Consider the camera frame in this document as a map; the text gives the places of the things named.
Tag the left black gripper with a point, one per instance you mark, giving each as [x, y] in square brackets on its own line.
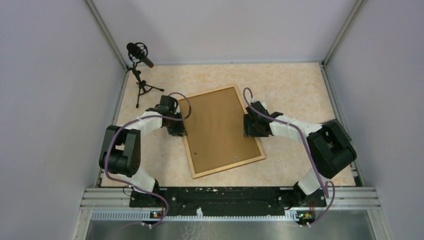
[180, 130]

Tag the wooden picture frame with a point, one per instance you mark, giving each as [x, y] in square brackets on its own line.
[228, 165]

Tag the dark grey mat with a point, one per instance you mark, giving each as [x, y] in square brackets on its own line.
[342, 129]

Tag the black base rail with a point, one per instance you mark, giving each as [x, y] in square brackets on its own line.
[227, 201]

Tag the black microphone on tripod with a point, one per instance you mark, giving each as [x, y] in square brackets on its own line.
[138, 53]

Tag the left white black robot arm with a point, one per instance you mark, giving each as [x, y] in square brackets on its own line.
[120, 156]

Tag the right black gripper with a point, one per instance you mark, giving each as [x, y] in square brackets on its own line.
[247, 129]

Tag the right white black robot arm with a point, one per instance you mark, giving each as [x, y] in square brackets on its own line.
[327, 145]

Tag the aluminium front rail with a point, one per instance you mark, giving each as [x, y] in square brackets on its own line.
[112, 203]

